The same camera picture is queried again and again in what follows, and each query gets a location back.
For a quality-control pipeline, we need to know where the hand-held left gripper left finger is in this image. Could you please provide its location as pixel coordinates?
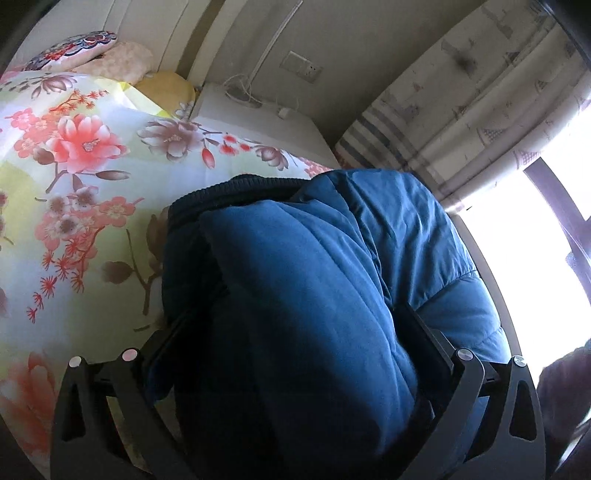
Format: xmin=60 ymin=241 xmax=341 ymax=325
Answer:
xmin=51 ymin=318 xmax=199 ymax=480

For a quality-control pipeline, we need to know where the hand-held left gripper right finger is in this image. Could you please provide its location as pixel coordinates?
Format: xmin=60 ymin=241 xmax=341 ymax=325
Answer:
xmin=397 ymin=302 xmax=548 ymax=480

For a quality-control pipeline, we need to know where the blue padded jacket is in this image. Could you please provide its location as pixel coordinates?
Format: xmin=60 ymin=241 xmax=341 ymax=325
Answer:
xmin=143 ymin=168 xmax=509 ymax=480

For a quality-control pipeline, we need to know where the person's grey clothing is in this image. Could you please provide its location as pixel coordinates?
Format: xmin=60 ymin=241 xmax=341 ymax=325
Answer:
xmin=538 ymin=339 xmax=591 ymax=480

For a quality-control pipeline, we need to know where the floral bed blanket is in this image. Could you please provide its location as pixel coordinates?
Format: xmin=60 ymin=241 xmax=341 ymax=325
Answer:
xmin=0 ymin=71 xmax=342 ymax=480

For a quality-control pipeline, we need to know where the white nightstand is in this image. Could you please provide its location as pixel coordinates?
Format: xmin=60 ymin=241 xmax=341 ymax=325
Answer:
xmin=191 ymin=83 xmax=340 ymax=169

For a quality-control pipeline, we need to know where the striped printed curtain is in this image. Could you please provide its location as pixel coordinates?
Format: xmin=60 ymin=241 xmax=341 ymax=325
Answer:
xmin=335 ymin=0 xmax=591 ymax=208

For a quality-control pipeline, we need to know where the yellow pillow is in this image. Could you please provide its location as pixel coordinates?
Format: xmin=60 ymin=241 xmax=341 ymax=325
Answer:
xmin=134 ymin=71 xmax=197 ymax=116

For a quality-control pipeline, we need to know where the pink fluffy pillow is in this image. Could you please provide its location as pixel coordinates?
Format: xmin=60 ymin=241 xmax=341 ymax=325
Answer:
xmin=95 ymin=41 xmax=155 ymax=86

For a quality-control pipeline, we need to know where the embroidered patterned pillow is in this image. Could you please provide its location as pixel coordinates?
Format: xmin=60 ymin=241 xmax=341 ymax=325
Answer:
xmin=23 ymin=30 xmax=118 ymax=72

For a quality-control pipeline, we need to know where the white bed headboard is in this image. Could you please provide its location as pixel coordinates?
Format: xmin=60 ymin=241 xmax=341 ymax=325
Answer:
xmin=106 ymin=0 xmax=305 ymax=86

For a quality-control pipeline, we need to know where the dark window frame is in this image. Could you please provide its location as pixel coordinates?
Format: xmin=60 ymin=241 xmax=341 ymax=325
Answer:
xmin=524 ymin=157 xmax=591 ymax=273

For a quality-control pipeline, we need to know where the wall socket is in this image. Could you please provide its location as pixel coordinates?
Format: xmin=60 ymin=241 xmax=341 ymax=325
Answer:
xmin=281 ymin=51 xmax=324 ymax=83

